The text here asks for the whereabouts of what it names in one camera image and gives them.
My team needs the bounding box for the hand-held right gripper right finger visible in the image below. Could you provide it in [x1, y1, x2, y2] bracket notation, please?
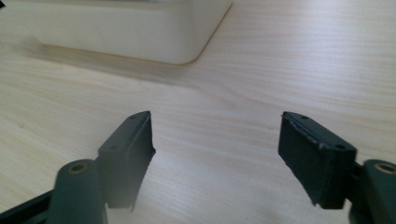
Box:
[277, 111, 359, 210]

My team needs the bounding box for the white plastic tray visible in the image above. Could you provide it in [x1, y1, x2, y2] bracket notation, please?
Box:
[0, 0, 233, 66]

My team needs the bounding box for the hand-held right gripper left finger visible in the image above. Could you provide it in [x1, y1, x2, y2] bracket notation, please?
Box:
[96, 110, 157, 213]

